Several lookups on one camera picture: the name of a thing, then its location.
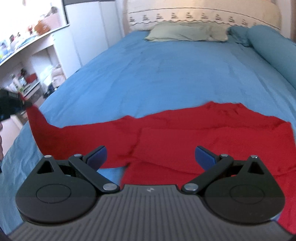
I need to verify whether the green pillow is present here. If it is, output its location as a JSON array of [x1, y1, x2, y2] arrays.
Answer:
[[145, 21, 228, 42]]

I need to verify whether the white shelf unit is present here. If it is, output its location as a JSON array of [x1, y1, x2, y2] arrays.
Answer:
[[1, 25, 81, 98]]

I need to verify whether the red garment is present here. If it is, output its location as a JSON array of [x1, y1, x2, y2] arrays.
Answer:
[[27, 102, 295, 232]]

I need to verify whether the blue bed sheet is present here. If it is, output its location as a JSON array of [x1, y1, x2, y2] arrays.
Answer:
[[0, 29, 296, 235]]

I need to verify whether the cream quilted headboard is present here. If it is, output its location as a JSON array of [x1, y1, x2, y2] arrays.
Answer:
[[126, 0, 281, 31]]

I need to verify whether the person's left hand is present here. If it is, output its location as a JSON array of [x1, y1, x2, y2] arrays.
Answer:
[[0, 123, 4, 161]]

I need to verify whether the rolled blue duvet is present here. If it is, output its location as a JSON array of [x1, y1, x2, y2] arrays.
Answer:
[[227, 25, 295, 87]]

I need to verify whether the white wardrobe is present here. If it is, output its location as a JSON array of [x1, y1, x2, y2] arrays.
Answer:
[[63, 1, 123, 66]]

